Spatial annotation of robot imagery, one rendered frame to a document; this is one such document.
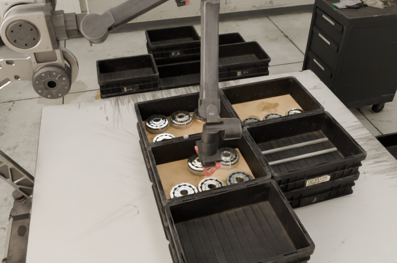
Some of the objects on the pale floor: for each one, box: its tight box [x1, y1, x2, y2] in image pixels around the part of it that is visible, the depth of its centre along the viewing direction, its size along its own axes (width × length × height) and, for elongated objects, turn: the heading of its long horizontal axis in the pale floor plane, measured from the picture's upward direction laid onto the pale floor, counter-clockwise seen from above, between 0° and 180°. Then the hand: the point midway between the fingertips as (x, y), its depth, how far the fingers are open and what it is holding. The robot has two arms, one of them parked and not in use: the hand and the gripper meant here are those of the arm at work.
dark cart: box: [302, 0, 397, 113], centre depth 305 cm, size 60×45×90 cm
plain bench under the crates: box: [25, 70, 397, 263], centre depth 186 cm, size 160×160×70 cm
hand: (206, 168), depth 138 cm, fingers open, 6 cm apart
